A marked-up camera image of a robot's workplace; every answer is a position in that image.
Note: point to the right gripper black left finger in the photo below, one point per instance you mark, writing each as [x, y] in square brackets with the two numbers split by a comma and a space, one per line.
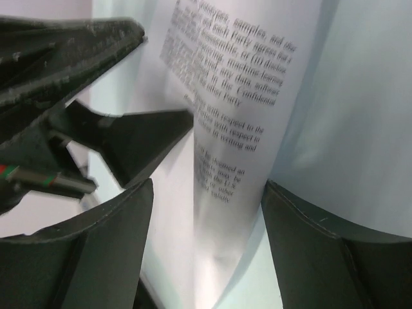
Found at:
[92, 260]

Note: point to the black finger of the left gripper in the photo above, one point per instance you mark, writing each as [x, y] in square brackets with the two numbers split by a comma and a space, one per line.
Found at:
[132, 145]

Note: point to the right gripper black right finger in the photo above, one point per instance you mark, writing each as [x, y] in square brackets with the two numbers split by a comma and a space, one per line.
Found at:
[324, 261]

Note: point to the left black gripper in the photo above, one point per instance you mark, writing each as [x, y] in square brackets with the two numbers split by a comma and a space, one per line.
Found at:
[38, 56]

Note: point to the white paper sheet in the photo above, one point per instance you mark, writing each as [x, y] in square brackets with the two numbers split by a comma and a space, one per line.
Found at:
[238, 66]

